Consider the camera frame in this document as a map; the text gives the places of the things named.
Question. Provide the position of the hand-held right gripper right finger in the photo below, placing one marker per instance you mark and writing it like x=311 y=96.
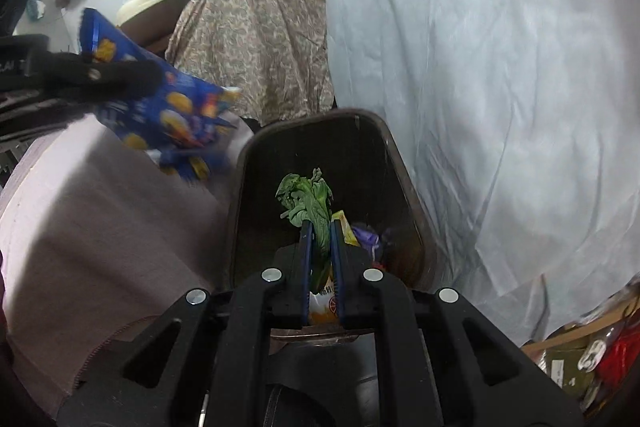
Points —
x=337 y=252

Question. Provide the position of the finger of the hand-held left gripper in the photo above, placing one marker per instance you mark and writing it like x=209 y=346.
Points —
x=110 y=74

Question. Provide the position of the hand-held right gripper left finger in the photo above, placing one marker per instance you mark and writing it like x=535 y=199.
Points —
x=306 y=252

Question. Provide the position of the yellow snack packet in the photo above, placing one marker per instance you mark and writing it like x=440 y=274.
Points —
x=347 y=232

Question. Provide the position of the green vegetable leaf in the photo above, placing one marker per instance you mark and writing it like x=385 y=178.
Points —
x=305 y=197

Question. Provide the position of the orange and white drink bottle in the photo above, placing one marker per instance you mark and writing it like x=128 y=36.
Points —
x=325 y=307

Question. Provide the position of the blue snack bag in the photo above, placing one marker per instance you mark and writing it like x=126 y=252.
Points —
x=175 y=112

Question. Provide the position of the dark brown bin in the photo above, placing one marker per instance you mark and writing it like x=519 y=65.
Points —
x=260 y=187

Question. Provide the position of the purple wrapper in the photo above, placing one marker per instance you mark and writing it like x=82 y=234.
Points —
x=367 y=237

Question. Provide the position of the brown box with beige lid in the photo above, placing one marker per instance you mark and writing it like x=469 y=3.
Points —
x=150 y=12

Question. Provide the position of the brown patterned cloth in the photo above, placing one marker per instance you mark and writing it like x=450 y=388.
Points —
x=250 y=42

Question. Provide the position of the purple striped tablecloth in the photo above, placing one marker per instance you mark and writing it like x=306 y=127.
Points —
x=100 y=232

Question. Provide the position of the white cover cloth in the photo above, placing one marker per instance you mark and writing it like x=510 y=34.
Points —
x=475 y=107

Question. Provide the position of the cardboard box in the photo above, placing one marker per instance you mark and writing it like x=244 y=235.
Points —
x=560 y=347

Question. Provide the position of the red plastic bag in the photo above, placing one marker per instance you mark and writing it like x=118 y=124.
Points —
x=622 y=352

